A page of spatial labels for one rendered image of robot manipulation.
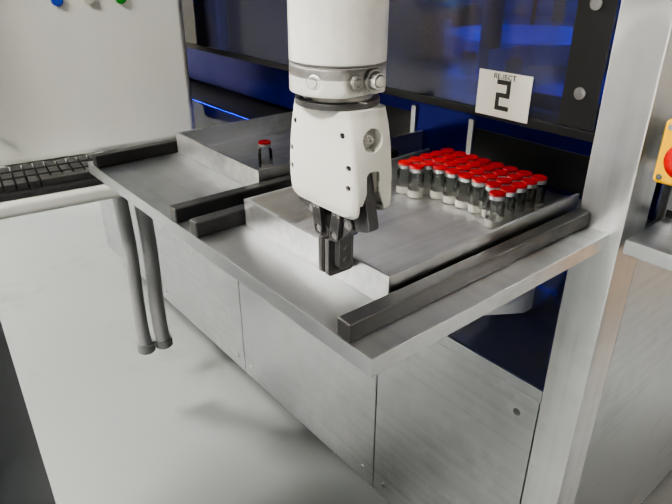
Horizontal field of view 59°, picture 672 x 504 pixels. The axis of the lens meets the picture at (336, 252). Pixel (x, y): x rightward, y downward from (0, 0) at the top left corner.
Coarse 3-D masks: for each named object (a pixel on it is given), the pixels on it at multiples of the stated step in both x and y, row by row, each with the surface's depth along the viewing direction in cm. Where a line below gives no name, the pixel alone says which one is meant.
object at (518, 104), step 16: (480, 80) 81; (496, 80) 79; (512, 80) 77; (528, 80) 76; (480, 96) 82; (512, 96) 78; (528, 96) 76; (480, 112) 83; (496, 112) 81; (512, 112) 79; (528, 112) 77
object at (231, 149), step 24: (264, 120) 112; (288, 120) 115; (192, 144) 98; (216, 144) 107; (240, 144) 107; (288, 144) 107; (408, 144) 102; (216, 168) 94; (240, 168) 88; (264, 168) 85; (288, 168) 87
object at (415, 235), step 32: (288, 192) 78; (256, 224) 73; (288, 224) 68; (384, 224) 75; (416, 224) 75; (448, 224) 75; (480, 224) 75; (512, 224) 68; (384, 256) 67; (416, 256) 67; (448, 256) 62; (384, 288) 57
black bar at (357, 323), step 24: (576, 216) 73; (528, 240) 67; (552, 240) 70; (456, 264) 62; (480, 264) 62; (504, 264) 65; (408, 288) 57; (432, 288) 58; (456, 288) 60; (360, 312) 53; (384, 312) 54; (408, 312) 57; (360, 336) 53
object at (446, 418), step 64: (192, 256) 180; (192, 320) 196; (256, 320) 158; (640, 320) 88; (320, 384) 141; (384, 384) 120; (448, 384) 105; (512, 384) 93; (640, 384) 99; (384, 448) 127; (448, 448) 110; (512, 448) 97; (640, 448) 114
